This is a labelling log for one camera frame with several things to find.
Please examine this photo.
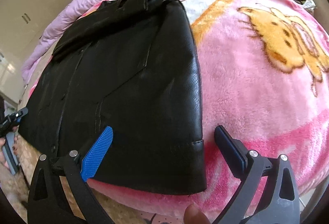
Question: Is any black leather jacket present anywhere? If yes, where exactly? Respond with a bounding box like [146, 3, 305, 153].
[19, 0, 206, 195]

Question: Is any person's left hand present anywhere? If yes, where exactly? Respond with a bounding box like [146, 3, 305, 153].
[1, 132, 19, 175]

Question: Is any person's right hand thumb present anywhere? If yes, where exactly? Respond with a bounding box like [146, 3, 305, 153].
[183, 204, 210, 224]

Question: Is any pink cartoon fleece blanket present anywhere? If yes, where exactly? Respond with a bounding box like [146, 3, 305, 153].
[54, 0, 328, 218]

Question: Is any cream built-in wardrobe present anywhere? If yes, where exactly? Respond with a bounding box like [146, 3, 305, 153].
[1, 0, 71, 103]

